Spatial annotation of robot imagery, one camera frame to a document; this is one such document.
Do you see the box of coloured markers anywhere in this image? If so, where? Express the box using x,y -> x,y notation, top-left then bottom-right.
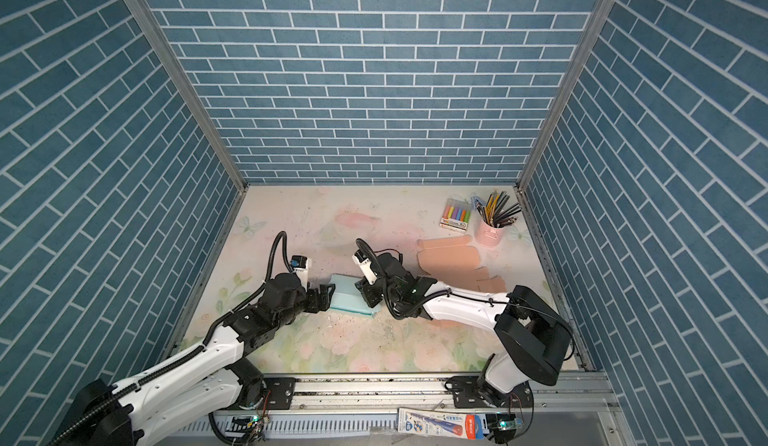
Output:
439,198 -> 473,233

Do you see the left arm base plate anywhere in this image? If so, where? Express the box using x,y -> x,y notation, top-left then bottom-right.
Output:
237,377 -> 297,411

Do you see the left black corrugated cable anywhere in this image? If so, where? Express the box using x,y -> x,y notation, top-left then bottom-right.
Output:
47,230 -> 289,446

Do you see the pink pencil cup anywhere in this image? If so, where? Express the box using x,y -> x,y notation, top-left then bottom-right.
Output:
475,219 -> 504,248

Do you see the light blue paper box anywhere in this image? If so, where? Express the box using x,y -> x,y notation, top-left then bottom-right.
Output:
330,274 -> 381,317

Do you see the pink flat paper box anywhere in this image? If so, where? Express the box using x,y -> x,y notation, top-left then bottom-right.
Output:
417,235 -> 507,293

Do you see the coloured pencils bundle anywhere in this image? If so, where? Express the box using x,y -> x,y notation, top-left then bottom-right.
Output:
475,191 -> 522,228

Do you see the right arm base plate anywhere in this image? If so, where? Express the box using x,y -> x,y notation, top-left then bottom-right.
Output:
444,375 -> 534,409

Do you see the aluminium front rail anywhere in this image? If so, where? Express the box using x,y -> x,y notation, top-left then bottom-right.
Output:
219,371 -> 633,445

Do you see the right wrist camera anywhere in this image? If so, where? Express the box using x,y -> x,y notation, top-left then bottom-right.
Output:
353,249 -> 378,285

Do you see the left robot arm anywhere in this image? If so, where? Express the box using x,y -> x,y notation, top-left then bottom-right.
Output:
50,273 -> 335,445

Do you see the white blue red package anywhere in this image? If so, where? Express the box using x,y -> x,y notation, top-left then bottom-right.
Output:
397,408 -> 484,440

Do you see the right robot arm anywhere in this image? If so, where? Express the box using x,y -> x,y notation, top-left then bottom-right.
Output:
353,247 -> 573,406

